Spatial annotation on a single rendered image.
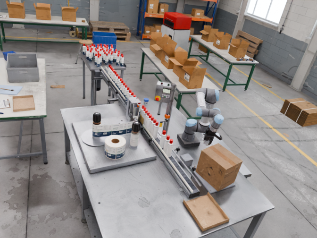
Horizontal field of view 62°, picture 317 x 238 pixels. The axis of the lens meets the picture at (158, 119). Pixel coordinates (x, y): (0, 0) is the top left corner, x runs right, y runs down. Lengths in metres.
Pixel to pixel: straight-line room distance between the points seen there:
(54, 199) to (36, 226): 0.37
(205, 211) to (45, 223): 1.74
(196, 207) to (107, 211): 0.74
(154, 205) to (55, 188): 1.62
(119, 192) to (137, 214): 0.26
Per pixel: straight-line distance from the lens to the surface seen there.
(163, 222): 2.20
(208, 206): 2.40
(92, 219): 2.94
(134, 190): 2.38
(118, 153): 2.54
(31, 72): 4.15
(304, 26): 8.46
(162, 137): 2.70
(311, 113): 6.24
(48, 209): 3.37
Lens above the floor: 2.56
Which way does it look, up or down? 31 degrees down
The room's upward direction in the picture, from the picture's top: 10 degrees clockwise
